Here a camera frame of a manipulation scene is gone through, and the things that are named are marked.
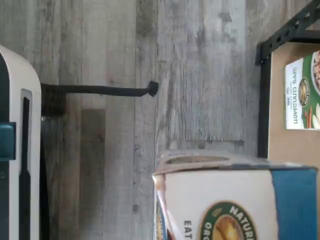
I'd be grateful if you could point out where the green apple cinnamon oatmeal box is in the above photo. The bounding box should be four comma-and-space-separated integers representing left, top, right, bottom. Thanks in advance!
284, 48, 320, 130

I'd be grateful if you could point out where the black metal shelf rack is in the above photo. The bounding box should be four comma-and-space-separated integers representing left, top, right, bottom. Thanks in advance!
254, 0, 320, 159

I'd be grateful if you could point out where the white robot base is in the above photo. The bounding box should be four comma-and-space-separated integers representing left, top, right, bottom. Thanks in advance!
0, 44, 43, 240

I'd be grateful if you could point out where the blue Flax Plus oatmeal box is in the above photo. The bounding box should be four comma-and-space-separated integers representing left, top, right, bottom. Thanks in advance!
151, 149, 319, 240

